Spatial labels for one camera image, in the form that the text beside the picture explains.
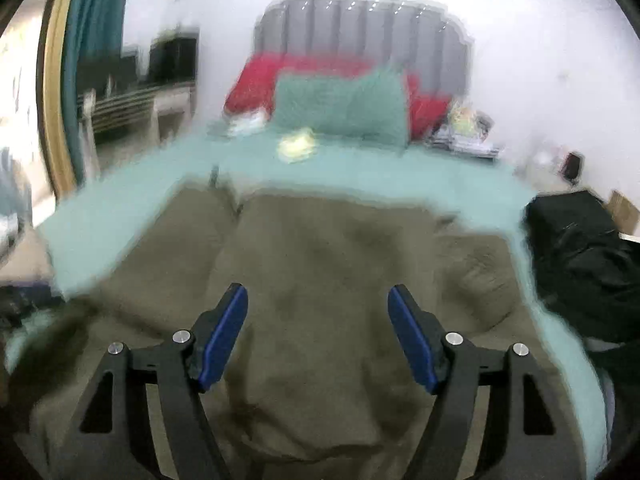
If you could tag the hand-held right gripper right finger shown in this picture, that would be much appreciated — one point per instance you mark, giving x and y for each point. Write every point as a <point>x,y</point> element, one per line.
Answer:
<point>407,332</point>

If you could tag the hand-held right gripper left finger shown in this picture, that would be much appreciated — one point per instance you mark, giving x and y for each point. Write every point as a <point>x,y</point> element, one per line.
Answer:
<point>225,330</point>

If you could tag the olive green garment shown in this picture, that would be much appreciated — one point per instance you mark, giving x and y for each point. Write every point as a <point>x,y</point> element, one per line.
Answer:
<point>320,260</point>

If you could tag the black clothes pile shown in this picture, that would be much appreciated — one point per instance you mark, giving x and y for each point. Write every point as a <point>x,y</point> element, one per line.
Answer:
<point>580,250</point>

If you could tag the bed with teal sheet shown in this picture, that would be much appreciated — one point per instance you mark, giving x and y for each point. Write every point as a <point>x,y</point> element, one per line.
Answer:
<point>350,170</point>

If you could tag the small yellow cloth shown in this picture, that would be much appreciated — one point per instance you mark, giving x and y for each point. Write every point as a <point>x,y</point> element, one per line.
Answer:
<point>297,146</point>

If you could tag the cluttered bedside table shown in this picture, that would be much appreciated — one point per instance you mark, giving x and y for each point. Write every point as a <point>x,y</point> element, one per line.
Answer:
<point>465,127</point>

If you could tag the small dark bedside item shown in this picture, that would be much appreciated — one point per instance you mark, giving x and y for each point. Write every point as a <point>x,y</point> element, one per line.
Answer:
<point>574,165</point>

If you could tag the teal fluffy pillow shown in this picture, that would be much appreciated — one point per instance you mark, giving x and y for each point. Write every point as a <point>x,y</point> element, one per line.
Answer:
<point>340,105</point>

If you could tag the white shelf desk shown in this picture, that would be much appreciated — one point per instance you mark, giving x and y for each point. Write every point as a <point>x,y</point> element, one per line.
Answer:
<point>125,107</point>

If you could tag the cardboard piece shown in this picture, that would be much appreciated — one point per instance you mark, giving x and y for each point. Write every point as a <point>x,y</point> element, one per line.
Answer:
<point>624,212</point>

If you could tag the red pillow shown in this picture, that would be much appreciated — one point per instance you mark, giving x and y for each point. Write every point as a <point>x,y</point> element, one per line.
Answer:
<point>280,67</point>

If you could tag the tall black box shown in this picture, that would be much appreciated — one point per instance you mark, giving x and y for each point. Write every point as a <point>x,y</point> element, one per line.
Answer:
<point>172,59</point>

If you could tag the wide black box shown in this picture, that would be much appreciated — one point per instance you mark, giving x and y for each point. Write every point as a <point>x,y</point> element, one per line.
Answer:
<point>107,76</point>

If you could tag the yellow curtain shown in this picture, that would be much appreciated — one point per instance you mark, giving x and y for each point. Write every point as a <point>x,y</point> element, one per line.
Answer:
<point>52,85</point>

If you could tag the grey padded headboard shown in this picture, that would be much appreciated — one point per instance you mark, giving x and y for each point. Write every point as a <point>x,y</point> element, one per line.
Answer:
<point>370,30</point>

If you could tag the window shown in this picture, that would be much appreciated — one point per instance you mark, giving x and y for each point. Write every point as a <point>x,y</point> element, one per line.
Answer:
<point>20,75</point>

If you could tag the teal curtain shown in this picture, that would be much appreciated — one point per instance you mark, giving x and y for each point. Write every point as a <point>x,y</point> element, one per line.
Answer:
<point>92,20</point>

